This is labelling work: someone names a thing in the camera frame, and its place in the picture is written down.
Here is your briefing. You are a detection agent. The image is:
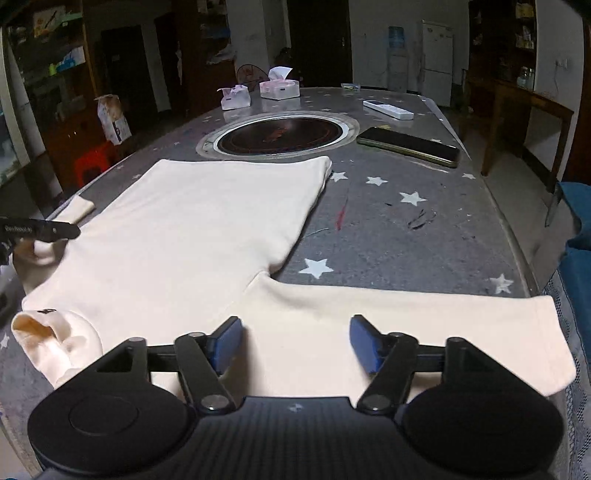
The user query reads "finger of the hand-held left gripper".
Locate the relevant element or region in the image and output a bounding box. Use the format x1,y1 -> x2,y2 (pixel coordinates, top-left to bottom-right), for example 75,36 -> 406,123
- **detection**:
0,216 -> 82,242

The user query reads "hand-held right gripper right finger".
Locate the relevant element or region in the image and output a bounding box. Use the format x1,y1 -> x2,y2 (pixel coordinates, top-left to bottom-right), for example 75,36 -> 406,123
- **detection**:
348,315 -> 497,415

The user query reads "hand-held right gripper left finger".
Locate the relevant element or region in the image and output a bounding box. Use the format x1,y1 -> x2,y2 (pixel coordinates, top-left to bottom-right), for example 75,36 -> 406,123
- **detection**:
95,316 -> 244,414

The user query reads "cream sweatshirt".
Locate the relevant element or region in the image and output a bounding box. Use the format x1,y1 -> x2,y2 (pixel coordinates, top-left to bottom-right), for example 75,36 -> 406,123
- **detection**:
10,156 -> 577,398

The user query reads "red plastic stool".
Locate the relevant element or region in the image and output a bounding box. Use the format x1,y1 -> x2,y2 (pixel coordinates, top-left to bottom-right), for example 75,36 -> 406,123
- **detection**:
74,141 -> 125,188

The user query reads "grey star-print tablecloth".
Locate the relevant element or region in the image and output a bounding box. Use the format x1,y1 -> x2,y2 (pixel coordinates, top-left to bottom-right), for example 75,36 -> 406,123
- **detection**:
0,86 -> 544,476

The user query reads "white cardboard box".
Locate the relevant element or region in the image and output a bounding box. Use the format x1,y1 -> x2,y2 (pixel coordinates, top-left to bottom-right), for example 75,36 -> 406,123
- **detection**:
95,95 -> 133,145

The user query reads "wooden shelf cabinet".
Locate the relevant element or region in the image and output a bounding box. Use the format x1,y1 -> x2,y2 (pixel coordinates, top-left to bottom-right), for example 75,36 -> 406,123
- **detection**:
0,0 -> 101,197

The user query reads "black smartphone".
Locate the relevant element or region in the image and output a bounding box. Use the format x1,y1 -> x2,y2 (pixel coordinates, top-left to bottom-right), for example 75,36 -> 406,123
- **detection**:
356,126 -> 461,169

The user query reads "round built-in induction cooktop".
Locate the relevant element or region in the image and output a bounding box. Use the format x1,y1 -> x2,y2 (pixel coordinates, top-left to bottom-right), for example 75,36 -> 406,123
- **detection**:
196,112 -> 360,161

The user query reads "blue chair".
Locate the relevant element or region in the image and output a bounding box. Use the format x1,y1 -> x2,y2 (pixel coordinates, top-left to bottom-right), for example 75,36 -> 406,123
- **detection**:
545,181 -> 591,324

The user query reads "small white tissue pack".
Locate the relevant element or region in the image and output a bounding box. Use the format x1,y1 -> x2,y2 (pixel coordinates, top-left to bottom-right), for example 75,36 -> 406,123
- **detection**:
218,85 -> 250,110

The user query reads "white remote control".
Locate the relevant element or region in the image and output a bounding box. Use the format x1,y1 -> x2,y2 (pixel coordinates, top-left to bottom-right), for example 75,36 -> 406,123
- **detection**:
363,99 -> 415,121

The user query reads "electric fan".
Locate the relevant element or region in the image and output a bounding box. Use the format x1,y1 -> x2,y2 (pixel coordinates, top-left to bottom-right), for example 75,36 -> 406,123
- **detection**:
235,64 -> 269,93

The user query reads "pink tissue box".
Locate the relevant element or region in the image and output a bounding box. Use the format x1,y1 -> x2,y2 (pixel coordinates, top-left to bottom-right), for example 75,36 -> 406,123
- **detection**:
259,67 -> 301,100

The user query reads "water dispenser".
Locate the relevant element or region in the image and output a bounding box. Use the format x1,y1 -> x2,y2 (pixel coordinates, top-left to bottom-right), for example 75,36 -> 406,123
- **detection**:
387,26 -> 410,92

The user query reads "white refrigerator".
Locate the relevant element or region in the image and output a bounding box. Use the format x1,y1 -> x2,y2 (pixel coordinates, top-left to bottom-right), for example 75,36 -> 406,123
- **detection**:
419,20 -> 454,107

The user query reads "wooden side table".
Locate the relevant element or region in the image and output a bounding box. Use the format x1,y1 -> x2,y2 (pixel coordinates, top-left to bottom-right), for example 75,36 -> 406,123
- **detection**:
464,76 -> 574,192

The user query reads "dark wooden door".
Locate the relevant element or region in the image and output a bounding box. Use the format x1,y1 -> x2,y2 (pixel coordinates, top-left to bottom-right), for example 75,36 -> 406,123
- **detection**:
286,0 -> 352,87

